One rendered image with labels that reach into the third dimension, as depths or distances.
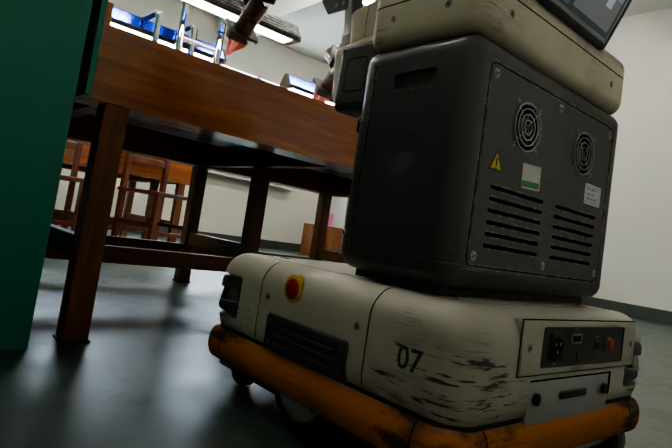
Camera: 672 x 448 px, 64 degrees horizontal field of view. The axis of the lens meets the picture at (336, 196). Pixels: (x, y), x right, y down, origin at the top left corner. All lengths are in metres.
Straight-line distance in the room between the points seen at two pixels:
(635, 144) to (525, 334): 5.27
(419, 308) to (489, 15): 0.45
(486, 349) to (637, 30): 5.81
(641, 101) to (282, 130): 4.88
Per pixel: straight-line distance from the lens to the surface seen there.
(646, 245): 5.85
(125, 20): 2.42
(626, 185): 5.99
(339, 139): 1.80
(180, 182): 4.80
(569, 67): 1.10
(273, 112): 1.65
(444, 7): 0.93
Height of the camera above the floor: 0.35
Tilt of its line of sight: 4 degrees up
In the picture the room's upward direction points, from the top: 9 degrees clockwise
